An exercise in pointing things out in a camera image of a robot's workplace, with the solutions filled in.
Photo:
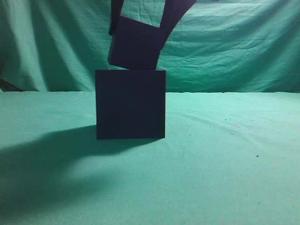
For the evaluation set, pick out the green backdrop cloth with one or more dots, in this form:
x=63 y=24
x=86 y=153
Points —
x=218 y=46

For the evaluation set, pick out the purple cube block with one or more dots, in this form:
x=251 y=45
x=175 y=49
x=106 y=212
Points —
x=135 y=45

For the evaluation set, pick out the dark purple groove box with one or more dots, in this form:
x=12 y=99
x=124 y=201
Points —
x=130 y=104

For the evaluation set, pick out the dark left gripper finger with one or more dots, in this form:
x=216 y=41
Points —
x=116 y=7

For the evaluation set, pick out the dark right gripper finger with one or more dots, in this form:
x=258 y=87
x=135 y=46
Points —
x=173 y=11

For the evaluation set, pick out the green table cloth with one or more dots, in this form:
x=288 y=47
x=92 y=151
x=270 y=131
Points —
x=227 y=159

